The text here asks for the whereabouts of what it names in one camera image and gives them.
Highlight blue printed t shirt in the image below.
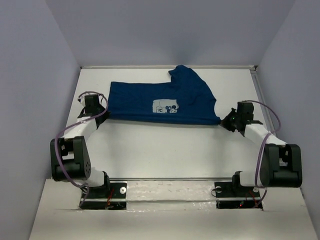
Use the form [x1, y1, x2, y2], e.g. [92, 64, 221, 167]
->
[108, 65, 221, 126]

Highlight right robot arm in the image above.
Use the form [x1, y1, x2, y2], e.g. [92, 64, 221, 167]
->
[220, 100, 303, 196]

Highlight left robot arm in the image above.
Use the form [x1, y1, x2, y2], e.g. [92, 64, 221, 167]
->
[50, 91, 111, 198]

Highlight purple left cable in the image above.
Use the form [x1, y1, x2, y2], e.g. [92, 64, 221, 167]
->
[55, 91, 109, 208]

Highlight purple cable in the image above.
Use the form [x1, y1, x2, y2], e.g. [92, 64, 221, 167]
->
[246, 100, 281, 208]
[55, 91, 109, 208]

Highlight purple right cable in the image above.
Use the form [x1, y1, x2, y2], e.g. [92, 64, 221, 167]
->
[246, 100, 281, 208]

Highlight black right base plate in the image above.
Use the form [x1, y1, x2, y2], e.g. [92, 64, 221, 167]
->
[210, 181, 263, 210]

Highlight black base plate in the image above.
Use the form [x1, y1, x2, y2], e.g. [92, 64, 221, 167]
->
[79, 181, 127, 211]
[210, 181, 263, 210]

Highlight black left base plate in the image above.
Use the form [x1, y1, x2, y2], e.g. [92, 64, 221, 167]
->
[79, 181, 127, 211]

